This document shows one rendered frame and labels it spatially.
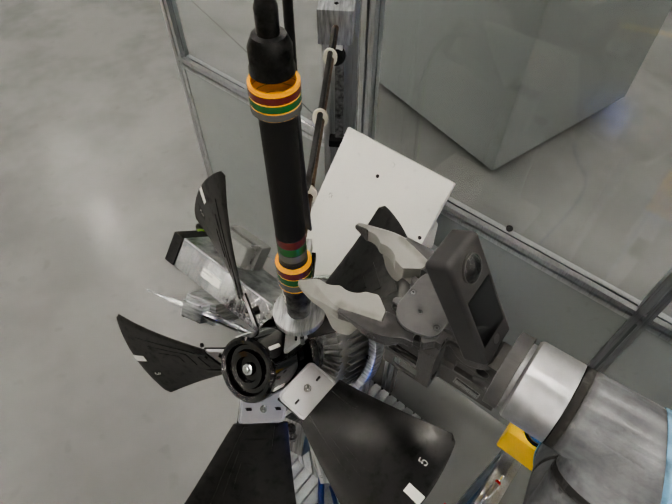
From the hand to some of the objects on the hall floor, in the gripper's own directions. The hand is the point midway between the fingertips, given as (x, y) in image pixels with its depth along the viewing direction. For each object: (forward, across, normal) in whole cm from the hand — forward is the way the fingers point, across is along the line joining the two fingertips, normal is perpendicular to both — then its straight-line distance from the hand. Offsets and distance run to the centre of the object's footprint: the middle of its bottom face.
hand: (336, 252), depth 51 cm
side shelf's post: (+24, +60, -163) cm, 175 cm away
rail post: (-23, +36, -166) cm, 171 cm away
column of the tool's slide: (+54, +64, -162) cm, 182 cm away
